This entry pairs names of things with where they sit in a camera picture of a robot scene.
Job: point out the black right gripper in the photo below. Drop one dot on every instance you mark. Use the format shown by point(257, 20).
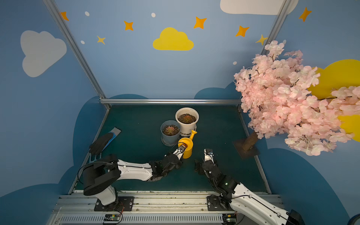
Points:
point(209, 162)

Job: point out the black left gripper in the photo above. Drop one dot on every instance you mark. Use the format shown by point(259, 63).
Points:
point(174, 157)

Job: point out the yellow watering can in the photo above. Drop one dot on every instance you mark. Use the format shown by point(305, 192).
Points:
point(188, 143)

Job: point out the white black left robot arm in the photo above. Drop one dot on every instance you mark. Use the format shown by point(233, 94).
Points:
point(99, 176)

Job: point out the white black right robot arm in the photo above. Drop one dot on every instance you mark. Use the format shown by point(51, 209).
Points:
point(234, 195)

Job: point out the red-green succulent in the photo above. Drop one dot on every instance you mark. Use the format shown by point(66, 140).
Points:
point(170, 130)

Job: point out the dark succulent in white pot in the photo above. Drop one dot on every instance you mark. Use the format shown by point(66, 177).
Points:
point(187, 118)

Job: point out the white pot saucer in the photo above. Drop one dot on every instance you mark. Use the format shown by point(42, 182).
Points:
point(192, 132)

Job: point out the blue-grey plant pot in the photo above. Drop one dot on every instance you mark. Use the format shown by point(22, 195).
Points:
point(170, 140)

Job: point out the white plant pot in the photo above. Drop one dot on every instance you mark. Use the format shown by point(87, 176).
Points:
point(186, 128)

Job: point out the right green circuit board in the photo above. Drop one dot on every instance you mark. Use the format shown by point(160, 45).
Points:
point(229, 219)

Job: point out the green circuit board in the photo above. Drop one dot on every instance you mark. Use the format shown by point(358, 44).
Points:
point(229, 219)
point(112, 218)

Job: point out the blue grey trowel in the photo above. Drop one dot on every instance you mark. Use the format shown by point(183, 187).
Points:
point(110, 136)

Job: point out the black garden glove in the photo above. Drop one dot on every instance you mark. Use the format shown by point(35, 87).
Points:
point(97, 146)

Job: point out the left green circuit board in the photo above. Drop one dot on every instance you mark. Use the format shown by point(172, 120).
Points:
point(112, 218)

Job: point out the pink blossom artificial tree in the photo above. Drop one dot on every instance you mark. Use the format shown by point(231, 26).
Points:
point(276, 95)

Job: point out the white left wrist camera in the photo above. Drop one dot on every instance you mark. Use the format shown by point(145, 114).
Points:
point(179, 152)

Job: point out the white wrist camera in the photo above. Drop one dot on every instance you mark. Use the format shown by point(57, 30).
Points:
point(208, 155)
point(179, 152)

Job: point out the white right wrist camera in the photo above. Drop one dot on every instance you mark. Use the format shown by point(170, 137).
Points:
point(208, 155)

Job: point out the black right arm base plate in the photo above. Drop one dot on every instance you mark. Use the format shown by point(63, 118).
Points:
point(221, 203)

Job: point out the brown tree base plate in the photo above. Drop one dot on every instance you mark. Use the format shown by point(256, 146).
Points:
point(246, 148)

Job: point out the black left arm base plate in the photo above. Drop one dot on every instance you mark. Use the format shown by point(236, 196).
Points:
point(122, 204)

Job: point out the aluminium frame rail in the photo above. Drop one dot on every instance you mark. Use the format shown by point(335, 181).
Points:
point(118, 101)

